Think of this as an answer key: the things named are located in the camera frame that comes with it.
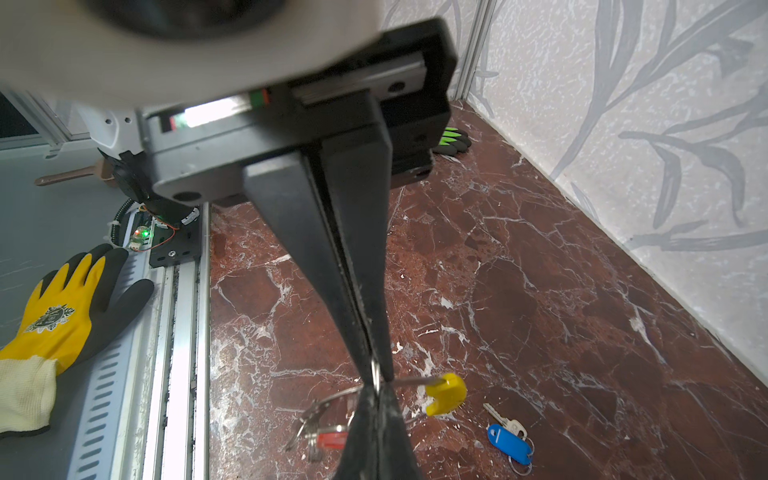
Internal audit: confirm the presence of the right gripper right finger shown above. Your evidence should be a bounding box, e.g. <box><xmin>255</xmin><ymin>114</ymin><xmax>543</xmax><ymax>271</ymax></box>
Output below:
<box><xmin>377</xmin><ymin>383</ymin><xmax>423</xmax><ymax>480</ymax></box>

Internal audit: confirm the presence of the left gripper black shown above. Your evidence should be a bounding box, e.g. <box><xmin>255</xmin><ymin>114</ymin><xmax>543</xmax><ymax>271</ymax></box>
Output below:
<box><xmin>141</xmin><ymin>17</ymin><xmax>457</xmax><ymax>384</ymax></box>

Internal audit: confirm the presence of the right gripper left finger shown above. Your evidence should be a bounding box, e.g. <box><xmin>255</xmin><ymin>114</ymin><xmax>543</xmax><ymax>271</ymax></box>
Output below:
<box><xmin>333</xmin><ymin>386</ymin><xmax>378</xmax><ymax>480</ymax></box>

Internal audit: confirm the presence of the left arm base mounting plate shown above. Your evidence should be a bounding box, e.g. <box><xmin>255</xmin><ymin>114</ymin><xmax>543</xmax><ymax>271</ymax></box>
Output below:
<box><xmin>119</xmin><ymin>200</ymin><xmax>204</xmax><ymax>269</ymax></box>

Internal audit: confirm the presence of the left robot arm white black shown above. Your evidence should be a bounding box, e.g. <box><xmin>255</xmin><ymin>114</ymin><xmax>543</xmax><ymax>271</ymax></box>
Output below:
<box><xmin>106</xmin><ymin>17</ymin><xmax>457</xmax><ymax>384</ymax></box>

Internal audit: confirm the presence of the key with blue tag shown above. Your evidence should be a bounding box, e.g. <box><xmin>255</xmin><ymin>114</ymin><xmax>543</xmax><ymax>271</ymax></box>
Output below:
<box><xmin>483</xmin><ymin>403</ymin><xmax>535</xmax><ymax>476</ymax></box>

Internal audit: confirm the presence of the green black work glove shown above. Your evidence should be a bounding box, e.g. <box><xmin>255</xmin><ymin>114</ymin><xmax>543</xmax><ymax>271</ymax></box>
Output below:
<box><xmin>432</xmin><ymin>127</ymin><xmax>472</xmax><ymax>157</ymax></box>

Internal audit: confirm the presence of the yellow black work glove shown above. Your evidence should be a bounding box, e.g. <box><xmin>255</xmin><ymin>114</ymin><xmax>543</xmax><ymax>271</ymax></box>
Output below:
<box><xmin>1</xmin><ymin>244</ymin><xmax>155</xmax><ymax>437</ymax></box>

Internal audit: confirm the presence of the aluminium front rail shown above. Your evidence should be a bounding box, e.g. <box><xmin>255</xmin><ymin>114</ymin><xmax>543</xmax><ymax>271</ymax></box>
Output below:
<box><xmin>66</xmin><ymin>205</ymin><xmax>210</xmax><ymax>479</ymax></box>

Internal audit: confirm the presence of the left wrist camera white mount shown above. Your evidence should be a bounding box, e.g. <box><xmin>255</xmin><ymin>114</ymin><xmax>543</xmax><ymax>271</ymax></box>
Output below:
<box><xmin>1</xmin><ymin>1</ymin><xmax>381</xmax><ymax>107</ymax></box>

